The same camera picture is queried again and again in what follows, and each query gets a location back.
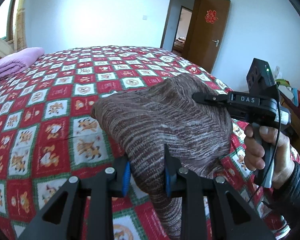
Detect brown striped knit sweater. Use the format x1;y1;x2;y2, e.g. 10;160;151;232
91;74;232;239

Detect black jacket right forearm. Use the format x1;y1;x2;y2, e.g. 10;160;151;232
267;163;300;239

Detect person's right hand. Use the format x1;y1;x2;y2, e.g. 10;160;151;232
243;124;295;190

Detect colourful items on cabinet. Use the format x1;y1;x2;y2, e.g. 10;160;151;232
274;66;300;109

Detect wooden side cabinet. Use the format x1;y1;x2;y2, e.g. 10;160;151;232
280;92;300;146

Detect red white cartoon bedspread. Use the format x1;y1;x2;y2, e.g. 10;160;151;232
0;45;300;240

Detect red door decoration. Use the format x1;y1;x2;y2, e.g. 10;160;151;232
205;10;218;24

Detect brown wooden door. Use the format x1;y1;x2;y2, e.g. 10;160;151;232
186;0;231;73

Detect pink folded blanket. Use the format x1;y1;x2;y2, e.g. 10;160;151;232
0;47;44;79

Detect window with curtain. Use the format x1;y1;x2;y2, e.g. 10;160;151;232
0;0;27;51

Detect black camera box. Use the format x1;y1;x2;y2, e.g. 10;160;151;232
246;58;276;96

